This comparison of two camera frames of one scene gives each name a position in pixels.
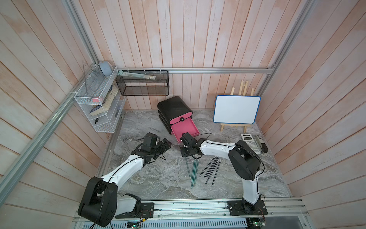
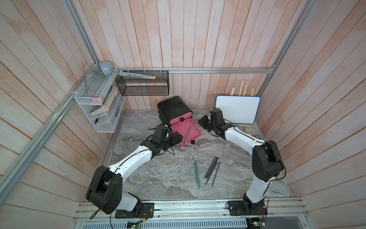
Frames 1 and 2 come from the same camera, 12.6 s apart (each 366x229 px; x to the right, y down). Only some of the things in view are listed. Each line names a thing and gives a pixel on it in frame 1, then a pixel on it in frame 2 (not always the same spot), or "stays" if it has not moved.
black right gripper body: x=186 y=151 to x=207 y=123
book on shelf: x=106 y=103 stays
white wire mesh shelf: x=100 y=99 stays
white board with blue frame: x=236 y=109 stays
